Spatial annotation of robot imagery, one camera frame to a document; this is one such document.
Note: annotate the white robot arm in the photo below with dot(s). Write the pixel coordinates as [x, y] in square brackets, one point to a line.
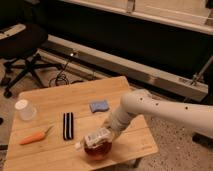
[195, 116]

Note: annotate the blue sponge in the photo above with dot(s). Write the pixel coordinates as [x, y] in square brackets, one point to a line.
[99, 106]

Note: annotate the wooden table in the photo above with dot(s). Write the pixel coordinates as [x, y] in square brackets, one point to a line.
[56, 154]

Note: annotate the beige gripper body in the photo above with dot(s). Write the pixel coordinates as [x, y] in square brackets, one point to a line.
[111, 124]

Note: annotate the orange toy carrot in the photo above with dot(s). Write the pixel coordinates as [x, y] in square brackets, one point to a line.
[35, 137]

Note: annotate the black white striped block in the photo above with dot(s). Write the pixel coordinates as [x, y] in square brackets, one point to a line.
[68, 126]

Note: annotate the clear plastic bottle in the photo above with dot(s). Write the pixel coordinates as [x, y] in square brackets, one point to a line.
[94, 138]

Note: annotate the black office chair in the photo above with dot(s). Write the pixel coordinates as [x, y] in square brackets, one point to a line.
[18, 46]

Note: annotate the white plastic cup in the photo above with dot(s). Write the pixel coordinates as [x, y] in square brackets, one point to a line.
[25, 109]

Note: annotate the red ceramic bowl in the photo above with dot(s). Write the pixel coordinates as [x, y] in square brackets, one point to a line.
[99, 152]

